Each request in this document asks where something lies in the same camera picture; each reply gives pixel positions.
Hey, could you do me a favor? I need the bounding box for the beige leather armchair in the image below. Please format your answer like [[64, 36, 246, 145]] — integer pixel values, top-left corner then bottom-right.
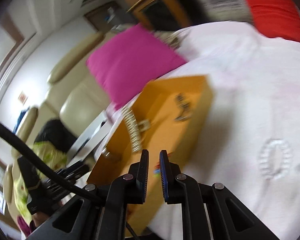
[[1, 31, 116, 225]]

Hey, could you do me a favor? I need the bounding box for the pink cushion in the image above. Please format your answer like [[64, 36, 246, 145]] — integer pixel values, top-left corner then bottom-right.
[[86, 24, 187, 110]]

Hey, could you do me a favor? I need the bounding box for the white bead bracelet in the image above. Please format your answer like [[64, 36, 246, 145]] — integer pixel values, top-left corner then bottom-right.
[[257, 138, 293, 181]]

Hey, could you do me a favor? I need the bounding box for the left hand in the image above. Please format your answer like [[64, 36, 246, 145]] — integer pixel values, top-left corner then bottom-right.
[[29, 212, 50, 232]]

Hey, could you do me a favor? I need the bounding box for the black cable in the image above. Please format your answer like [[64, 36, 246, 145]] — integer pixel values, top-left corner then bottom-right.
[[0, 115, 141, 240]]

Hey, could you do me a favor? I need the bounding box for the white pink bed blanket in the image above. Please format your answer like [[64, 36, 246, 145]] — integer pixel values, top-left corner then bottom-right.
[[105, 21, 300, 239]]

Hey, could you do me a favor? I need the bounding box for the beige crumpled cloth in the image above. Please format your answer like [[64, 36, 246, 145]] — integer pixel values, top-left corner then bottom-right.
[[152, 30, 182, 50]]

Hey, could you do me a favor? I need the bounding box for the orange cardboard box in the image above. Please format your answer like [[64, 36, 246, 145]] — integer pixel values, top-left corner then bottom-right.
[[87, 75, 213, 233]]

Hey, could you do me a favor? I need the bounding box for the red cushion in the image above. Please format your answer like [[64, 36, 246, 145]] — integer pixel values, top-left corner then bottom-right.
[[245, 0, 300, 43]]

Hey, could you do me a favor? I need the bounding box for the wooden cabinet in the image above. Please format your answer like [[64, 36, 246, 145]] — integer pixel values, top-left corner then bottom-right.
[[124, 0, 211, 31]]

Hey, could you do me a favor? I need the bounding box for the silver metal wristwatch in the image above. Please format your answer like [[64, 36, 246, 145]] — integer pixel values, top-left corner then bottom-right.
[[175, 93, 191, 121]]

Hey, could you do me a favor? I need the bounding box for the beige plastic hair claw clip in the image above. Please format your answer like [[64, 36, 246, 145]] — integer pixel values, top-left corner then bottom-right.
[[121, 106, 151, 153]]

